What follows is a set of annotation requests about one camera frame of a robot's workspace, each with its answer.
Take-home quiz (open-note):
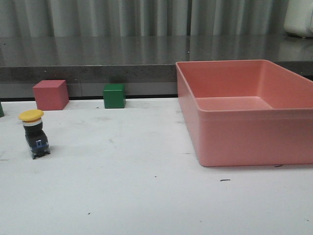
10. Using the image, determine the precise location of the yellow push button switch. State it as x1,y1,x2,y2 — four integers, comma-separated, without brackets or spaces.
19,109,50,159

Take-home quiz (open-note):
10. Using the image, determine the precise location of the right green cube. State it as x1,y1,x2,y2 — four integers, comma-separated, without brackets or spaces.
103,84,126,109

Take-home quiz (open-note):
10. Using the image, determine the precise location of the green cube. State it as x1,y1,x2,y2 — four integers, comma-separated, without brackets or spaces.
0,102,4,117
103,84,126,109

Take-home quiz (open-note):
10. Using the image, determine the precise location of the grey stone counter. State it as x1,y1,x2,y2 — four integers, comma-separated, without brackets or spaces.
0,34,313,101

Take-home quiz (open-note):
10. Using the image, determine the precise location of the pink plastic bin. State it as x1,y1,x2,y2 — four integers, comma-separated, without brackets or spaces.
176,60,313,166

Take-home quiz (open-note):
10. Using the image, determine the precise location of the far pink cube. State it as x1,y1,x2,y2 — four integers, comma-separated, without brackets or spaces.
32,80,69,111

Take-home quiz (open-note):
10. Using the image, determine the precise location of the left green cube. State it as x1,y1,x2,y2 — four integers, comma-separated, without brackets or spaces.
0,102,4,117

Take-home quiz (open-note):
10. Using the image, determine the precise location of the grey pleated curtain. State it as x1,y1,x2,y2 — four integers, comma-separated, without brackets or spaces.
0,0,288,37

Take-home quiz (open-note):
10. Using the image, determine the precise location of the white appliance on counter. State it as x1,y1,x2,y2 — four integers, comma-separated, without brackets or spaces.
284,0,313,38

